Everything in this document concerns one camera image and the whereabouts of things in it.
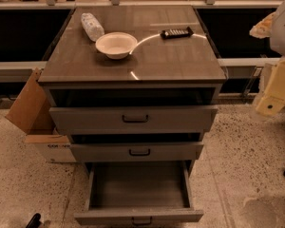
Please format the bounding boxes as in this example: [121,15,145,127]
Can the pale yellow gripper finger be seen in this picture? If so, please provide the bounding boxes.
[249,12,275,39]

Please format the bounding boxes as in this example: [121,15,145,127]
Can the grey bottom drawer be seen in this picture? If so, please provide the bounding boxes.
[74,161,203,227]

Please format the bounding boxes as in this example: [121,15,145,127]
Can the grey drawer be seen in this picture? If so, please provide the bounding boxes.
[70,142,203,162]
[74,161,203,227]
[49,105,218,135]

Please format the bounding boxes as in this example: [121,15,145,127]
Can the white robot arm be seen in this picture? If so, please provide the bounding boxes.
[249,0,285,117]

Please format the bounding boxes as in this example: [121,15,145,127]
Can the grey top drawer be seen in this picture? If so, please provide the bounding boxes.
[49,105,218,135]

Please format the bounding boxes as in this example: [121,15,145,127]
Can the grey three-drawer cabinet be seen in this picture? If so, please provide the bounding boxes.
[37,5,228,178]

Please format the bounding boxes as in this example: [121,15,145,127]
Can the grey middle drawer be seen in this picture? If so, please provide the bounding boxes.
[70,142,203,162]

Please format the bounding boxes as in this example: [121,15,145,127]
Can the black remote control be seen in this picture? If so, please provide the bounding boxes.
[161,27,194,39]

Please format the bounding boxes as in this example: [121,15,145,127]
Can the white paper bowl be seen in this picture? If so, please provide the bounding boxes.
[95,32,138,60]

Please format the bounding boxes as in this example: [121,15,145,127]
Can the open cardboard box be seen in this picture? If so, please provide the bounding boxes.
[6,68,75,163]

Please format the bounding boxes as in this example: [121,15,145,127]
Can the black caster bottom left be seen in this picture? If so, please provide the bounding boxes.
[26,213,42,228]

